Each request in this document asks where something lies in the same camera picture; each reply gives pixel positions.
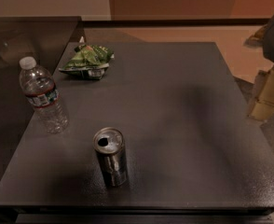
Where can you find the silver redbull can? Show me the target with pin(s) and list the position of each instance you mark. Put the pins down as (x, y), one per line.
(109, 145)

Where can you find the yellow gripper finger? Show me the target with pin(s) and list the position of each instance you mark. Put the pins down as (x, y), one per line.
(256, 40)
(261, 105)

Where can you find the clear plastic water bottle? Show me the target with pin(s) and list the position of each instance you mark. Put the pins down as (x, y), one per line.
(41, 92)

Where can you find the dark glass side table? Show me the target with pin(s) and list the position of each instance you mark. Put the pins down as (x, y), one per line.
(43, 38)

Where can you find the green chip bag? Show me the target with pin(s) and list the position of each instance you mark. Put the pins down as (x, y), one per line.
(89, 62)

